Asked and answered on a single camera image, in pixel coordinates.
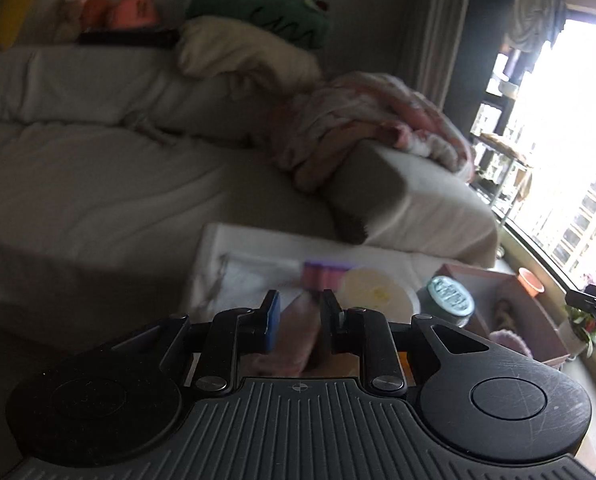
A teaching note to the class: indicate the hanging clothes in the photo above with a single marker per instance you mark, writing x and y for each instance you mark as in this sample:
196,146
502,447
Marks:
534,22

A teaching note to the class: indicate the metal shelf rack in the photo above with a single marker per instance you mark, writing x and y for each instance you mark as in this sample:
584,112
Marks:
503,176

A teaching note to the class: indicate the pink storage box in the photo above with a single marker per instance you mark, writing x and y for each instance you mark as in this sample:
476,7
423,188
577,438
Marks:
501,302

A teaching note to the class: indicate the pink floral blanket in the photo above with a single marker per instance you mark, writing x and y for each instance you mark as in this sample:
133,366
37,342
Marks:
312,134

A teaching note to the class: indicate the beige sofa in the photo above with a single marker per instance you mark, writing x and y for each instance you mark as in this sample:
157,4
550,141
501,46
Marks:
112,162

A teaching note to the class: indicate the pink purple round container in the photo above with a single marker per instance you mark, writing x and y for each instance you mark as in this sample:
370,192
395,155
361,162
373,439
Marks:
318,275

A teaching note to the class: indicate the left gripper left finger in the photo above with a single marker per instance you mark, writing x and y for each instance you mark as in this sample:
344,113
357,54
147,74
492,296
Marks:
257,328

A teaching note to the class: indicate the orange plant pot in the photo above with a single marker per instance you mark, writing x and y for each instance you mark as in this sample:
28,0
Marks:
530,282

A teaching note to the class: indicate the orange pink plush toy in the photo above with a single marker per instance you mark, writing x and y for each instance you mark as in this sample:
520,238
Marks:
100,15

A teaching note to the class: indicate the pink patterned small cloth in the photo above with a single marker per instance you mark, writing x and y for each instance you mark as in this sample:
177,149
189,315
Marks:
296,337

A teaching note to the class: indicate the green plush toy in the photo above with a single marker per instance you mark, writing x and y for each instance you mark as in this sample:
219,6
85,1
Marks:
303,23

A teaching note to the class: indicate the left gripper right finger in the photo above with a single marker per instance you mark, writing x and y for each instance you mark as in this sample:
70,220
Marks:
342,329

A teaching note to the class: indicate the cream blanket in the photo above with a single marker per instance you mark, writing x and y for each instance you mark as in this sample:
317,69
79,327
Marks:
250,56

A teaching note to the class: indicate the white folded towel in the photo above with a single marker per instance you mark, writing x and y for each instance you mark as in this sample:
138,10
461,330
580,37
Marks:
243,281

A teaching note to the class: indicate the green lidded jar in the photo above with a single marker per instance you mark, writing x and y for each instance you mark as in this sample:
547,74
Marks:
445,298

